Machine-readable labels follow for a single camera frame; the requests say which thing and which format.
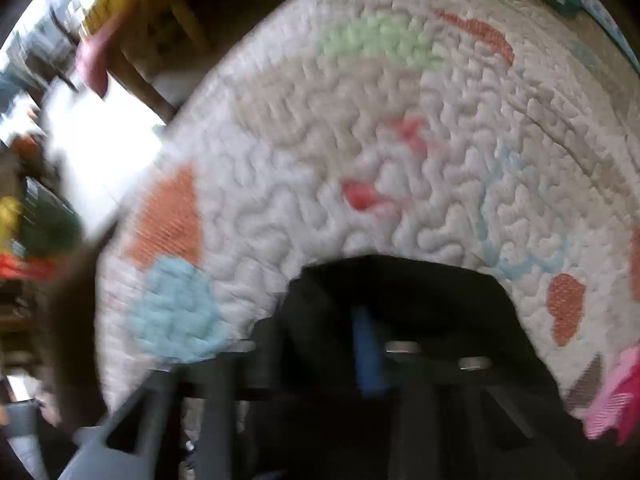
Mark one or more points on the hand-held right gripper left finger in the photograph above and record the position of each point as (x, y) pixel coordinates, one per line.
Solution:
(220, 410)

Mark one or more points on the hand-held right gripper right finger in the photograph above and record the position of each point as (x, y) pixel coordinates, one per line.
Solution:
(369, 355)

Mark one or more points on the black pants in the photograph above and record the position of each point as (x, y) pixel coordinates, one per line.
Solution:
(400, 290)

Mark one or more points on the quilted blanket with coloured patches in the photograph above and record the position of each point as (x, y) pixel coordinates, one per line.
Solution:
(350, 135)

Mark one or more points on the pink striped cloth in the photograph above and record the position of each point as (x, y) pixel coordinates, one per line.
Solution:
(612, 400)

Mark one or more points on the bamboo chair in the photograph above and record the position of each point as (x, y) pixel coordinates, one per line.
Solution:
(160, 50)

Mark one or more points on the pink seat cushion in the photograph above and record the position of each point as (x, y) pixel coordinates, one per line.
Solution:
(95, 55)

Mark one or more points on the blue box with shape pictures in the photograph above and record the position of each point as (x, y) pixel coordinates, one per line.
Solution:
(612, 22)

